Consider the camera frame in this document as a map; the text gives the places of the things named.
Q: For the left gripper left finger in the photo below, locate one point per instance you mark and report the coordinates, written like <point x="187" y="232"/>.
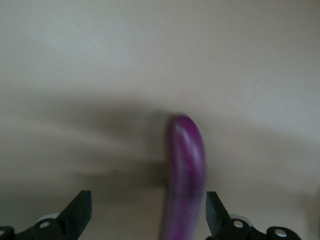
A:
<point x="72" y="220"/>

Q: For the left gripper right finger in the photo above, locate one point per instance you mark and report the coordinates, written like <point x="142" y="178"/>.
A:
<point x="222" y="225"/>

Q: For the long purple eggplant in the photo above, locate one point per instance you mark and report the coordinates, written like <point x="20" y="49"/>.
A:
<point x="185" y="162"/>

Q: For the brown table cover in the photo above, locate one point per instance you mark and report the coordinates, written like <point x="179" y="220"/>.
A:
<point x="100" y="62"/>

